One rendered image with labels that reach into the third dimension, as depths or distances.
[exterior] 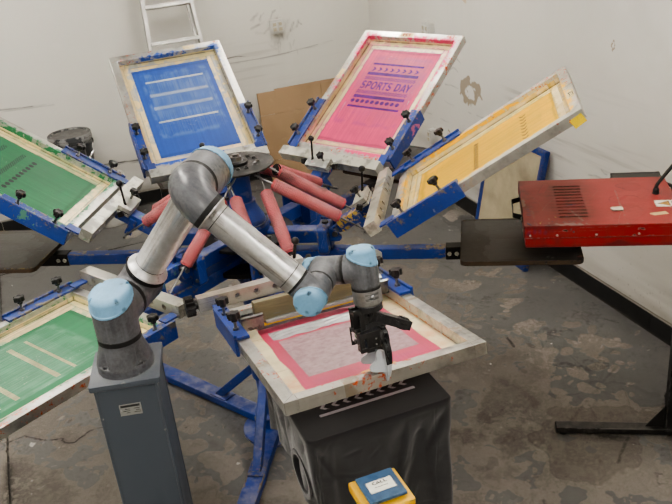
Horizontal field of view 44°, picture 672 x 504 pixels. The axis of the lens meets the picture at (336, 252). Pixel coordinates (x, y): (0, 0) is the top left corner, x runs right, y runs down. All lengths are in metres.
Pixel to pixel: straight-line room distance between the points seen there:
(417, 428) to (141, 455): 0.78
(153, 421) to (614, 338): 2.83
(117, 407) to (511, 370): 2.42
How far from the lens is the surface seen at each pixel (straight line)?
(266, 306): 2.66
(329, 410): 2.43
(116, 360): 2.26
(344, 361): 2.38
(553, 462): 3.73
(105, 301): 2.20
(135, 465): 2.43
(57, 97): 6.56
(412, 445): 2.50
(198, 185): 1.98
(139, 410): 2.32
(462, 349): 2.28
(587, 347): 4.47
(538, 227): 3.11
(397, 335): 2.49
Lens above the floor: 2.39
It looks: 25 degrees down
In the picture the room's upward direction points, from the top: 6 degrees counter-clockwise
